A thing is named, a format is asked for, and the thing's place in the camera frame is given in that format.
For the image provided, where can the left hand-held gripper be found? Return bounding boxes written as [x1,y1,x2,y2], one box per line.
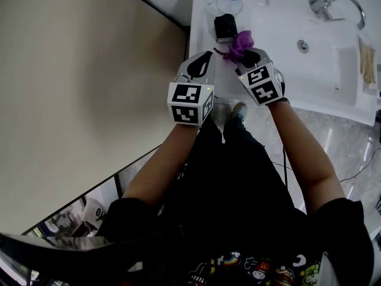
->
[167,51,217,127]

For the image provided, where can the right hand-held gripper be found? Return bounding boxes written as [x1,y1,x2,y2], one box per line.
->
[236,48,286,106]

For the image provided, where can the purple cloth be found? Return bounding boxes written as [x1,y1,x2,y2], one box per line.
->
[213,30,255,63]

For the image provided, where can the black soap dispenser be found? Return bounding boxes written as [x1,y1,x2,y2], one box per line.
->
[213,14,239,43]

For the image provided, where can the person's left forearm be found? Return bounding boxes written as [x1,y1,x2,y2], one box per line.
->
[121,123,199,206]

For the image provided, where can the person's right forearm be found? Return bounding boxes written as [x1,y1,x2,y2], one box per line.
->
[266,98,346,215]

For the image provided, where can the grey shoe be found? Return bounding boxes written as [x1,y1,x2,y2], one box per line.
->
[231,102,248,123]

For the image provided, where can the white sink basin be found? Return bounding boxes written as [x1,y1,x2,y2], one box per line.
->
[189,0,381,128]

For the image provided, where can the chrome faucet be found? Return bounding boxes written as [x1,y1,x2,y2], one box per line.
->
[308,0,367,31]

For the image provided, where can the beige wooden brush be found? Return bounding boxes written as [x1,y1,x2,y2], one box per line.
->
[358,36,377,85]

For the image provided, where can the black trousers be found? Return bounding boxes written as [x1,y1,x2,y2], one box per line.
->
[160,116,308,251]

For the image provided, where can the white printed bag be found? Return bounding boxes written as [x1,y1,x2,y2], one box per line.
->
[80,197,107,231]

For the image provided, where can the black cartoon print shirt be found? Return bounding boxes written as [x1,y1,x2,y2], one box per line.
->
[96,197,375,286]

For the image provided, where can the black curved headgear rim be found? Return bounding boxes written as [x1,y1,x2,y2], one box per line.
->
[0,232,169,286]

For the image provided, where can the black hanging cable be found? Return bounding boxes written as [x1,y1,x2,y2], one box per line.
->
[271,146,294,188]

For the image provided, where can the thin black floor cable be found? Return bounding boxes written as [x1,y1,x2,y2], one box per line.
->
[339,147,381,184]

